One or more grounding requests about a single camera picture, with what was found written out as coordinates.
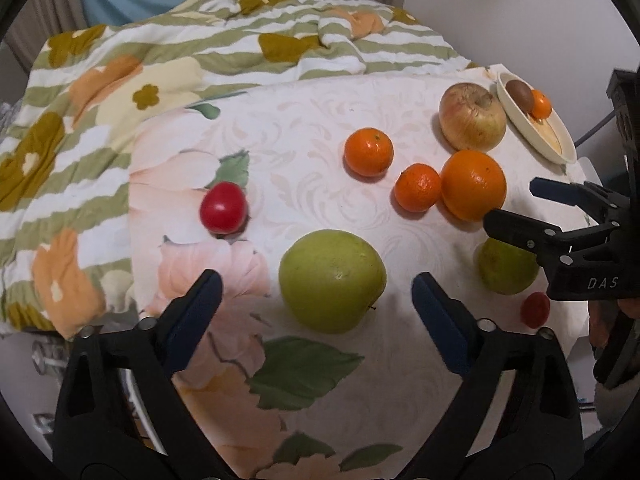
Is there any tiny orange kumquat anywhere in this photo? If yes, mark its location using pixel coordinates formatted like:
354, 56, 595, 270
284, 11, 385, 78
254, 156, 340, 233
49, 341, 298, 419
530, 89, 553, 121

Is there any brown kiwi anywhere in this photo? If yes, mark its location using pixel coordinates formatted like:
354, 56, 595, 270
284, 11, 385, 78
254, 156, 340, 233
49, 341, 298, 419
505, 79, 535, 112

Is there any cream oval bowl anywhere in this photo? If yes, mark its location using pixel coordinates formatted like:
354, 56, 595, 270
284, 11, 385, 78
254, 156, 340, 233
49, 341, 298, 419
496, 71, 577, 164

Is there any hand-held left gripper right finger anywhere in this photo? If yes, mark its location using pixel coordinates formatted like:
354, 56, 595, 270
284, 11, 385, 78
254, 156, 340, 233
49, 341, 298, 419
411, 272, 586, 480

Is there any small mandarin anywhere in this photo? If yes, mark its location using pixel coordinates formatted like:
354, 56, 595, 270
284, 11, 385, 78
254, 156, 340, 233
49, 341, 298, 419
394, 163, 442, 213

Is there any green striped floral blanket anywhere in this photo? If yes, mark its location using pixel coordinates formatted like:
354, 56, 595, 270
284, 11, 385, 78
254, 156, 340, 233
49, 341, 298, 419
0, 0, 481, 341

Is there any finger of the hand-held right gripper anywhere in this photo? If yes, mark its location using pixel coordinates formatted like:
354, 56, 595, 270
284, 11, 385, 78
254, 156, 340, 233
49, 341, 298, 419
529, 176, 632, 224
483, 209, 622, 267

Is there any small red cherry tomato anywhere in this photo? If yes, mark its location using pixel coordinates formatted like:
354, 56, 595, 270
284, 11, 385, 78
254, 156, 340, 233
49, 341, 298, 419
520, 291, 551, 328

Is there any white round basin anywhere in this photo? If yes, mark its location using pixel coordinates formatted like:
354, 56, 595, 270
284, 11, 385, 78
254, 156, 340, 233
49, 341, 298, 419
119, 367, 168, 457

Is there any small green apple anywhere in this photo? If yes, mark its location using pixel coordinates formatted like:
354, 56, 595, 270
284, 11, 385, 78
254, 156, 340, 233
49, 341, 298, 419
477, 237, 541, 296

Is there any person's right hand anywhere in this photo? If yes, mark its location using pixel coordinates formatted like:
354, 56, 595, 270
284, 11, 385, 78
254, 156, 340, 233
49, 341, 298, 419
587, 299, 621, 349

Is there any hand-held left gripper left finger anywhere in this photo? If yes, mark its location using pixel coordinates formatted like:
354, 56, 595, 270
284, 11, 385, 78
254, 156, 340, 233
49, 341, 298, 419
52, 269, 223, 480

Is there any large orange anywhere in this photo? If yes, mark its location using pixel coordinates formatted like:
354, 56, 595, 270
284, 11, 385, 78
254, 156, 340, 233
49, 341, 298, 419
440, 150, 508, 222

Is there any grey cable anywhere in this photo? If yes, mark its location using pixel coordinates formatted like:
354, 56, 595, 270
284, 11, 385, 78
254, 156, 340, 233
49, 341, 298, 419
574, 109, 615, 147

